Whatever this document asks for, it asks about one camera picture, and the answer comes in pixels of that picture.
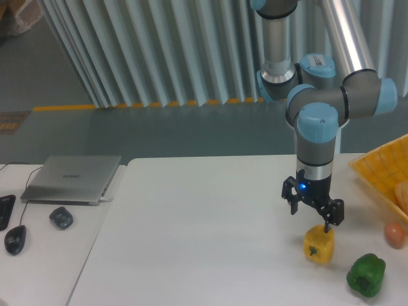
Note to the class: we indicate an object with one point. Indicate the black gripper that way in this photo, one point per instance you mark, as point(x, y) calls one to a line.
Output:
point(314, 193)

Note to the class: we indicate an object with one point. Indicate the yellow bell pepper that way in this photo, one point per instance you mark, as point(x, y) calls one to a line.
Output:
point(318, 246)

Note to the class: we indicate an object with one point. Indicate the brown egg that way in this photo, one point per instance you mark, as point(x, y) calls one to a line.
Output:
point(394, 235)

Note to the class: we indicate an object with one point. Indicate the green bell pepper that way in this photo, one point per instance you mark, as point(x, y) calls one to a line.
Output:
point(366, 275)

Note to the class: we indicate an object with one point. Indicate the yellow woven basket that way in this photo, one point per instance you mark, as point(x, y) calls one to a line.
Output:
point(382, 169)

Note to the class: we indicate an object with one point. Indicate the grey corrugated partition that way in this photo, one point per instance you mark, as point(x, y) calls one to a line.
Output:
point(181, 51)

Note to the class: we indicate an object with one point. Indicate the bread in basket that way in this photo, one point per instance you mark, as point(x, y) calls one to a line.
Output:
point(401, 193)

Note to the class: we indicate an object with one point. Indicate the silver closed laptop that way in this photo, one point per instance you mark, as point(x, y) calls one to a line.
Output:
point(73, 180)

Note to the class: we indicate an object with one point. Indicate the black computer mouse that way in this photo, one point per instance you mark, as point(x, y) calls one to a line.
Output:
point(15, 239)

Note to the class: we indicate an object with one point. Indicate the cardboard box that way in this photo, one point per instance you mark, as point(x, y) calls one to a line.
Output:
point(17, 17)

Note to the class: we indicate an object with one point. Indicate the black keyboard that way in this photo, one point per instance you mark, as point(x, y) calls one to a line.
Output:
point(6, 209)

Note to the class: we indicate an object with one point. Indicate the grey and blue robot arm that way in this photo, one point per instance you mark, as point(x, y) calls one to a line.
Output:
point(314, 111)

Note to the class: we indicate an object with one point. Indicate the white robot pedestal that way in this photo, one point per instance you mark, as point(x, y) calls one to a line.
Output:
point(338, 138)

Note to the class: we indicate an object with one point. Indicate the black earbuds case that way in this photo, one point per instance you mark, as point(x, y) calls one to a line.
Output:
point(62, 218)

